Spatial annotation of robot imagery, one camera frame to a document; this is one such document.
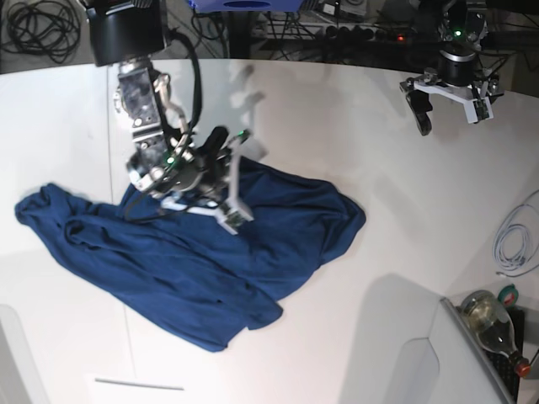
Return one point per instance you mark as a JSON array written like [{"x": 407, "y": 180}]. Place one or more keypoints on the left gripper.
[{"x": 458, "y": 70}]

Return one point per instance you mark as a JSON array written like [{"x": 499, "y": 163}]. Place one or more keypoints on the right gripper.
[{"x": 199, "y": 176}]

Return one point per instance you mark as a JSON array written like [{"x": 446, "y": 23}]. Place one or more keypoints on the blue t-shirt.
[{"x": 184, "y": 272}]

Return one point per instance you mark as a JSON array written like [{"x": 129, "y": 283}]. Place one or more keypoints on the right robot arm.
[{"x": 128, "y": 34}]

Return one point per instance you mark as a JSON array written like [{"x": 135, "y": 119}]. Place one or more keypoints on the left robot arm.
[{"x": 461, "y": 26}]

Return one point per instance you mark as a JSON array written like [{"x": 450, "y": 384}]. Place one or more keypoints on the black power strip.
[{"x": 357, "y": 34}]

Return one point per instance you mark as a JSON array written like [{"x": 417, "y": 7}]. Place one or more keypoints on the blue box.
[{"x": 209, "y": 6}]

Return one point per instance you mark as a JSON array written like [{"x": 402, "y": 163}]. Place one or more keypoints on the green tape roll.
[{"x": 508, "y": 296}]

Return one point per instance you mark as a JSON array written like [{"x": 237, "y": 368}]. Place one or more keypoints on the clear plastic bottle red cap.
[{"x": 492, "y": 326}]

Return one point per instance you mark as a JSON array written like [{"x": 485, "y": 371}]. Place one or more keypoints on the black tray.
[{"x": 501, "y": 364}]

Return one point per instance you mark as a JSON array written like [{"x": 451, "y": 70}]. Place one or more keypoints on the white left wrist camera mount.
[{"x": 476, "y": 108}]

